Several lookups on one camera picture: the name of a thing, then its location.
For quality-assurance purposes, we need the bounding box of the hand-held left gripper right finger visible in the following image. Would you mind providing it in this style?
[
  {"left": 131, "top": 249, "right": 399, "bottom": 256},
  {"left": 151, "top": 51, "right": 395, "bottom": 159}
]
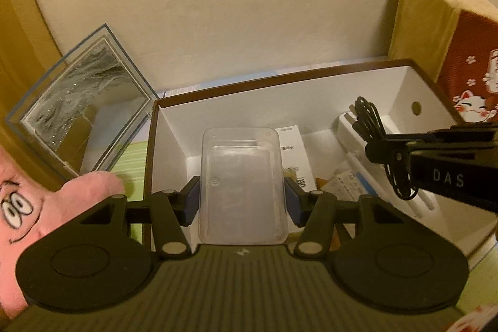
[{"left": 284, "top": 176, "right": 407, "bottom": 259}]

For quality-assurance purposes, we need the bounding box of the red lucky cat cushion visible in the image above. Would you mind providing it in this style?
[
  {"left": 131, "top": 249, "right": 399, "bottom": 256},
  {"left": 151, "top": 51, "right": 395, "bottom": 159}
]
[{"left": 389, "top": 0, "right": 498, "bottom": 123}]

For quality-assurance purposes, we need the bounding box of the glass picture frame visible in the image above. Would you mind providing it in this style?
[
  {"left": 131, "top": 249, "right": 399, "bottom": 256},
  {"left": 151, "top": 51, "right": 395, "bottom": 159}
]
[{"left": 6, "top": 23, "right": 150, "bottom": 179}]

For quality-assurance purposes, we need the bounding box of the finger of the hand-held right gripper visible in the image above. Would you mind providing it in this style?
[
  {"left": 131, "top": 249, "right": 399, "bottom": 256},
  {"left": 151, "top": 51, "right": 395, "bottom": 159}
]
[
  {"left": 365, "top": 139, "right": 415, "bottom": 164},
  {"left": 383, "top": 123, "right": 498, "bottom": 143}
]

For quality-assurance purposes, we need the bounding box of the wooden door panel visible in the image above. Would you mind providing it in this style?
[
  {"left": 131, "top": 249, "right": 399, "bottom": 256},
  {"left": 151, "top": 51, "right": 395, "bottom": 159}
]
[{"left": 0, "top": 0, "right": 63, "bottom": 150}]

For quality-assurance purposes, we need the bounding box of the checked tablecloth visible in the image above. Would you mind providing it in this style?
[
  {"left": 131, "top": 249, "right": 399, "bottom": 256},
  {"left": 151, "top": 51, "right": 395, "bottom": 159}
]
[{"left": 82, "top": 85, "right": 498, "bottom": 321}]

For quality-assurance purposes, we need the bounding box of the black usb cable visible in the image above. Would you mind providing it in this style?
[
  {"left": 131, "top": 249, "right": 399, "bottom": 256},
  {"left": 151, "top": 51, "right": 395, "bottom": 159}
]
[{"left": 344, "top": 96, "right": 419, "bottom": 200}]

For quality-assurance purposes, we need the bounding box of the clear plastic box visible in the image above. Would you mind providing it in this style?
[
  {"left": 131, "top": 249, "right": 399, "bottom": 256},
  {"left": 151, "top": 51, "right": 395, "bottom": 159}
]
[{"left": 198, "top": 127, "right": 290, "bottom": 245}]

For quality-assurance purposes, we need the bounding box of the white holder with sticks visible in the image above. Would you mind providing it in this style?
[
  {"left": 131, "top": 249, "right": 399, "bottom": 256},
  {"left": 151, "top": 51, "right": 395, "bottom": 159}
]
[{"left": 336, "top": 112, "right": 436, "bottom": 218}]

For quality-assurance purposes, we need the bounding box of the brown cardboard box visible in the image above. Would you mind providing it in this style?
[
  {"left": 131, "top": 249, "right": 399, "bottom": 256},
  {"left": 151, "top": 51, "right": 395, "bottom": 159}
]
[{"left": 145, "top": 59, "right": 496, "bottom": 259}]

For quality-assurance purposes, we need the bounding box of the red printed cloth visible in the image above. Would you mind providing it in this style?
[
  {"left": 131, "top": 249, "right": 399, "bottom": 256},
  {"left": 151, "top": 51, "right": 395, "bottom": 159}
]
[{"left": 447, "top": 305, "right": 495, "bottom": 332}]

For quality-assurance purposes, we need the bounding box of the pink starfish plush toy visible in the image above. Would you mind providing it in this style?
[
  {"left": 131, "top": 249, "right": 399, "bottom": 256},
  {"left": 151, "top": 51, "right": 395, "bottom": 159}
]
[{"left": 0, "top": 145, "right": 125, "bottom": 321}]

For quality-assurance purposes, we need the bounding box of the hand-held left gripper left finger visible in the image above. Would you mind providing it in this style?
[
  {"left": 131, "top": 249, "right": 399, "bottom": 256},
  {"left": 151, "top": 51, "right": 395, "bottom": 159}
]
[{"left": 80, "top": 176, "right": 202, "bottom": 259}]

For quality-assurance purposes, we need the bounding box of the white and gold carton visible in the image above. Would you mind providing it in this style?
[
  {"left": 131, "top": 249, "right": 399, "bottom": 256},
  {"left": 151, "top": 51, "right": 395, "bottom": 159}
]
[{"left": 278, "top": 125, "right": 314, "bottom": 193}]

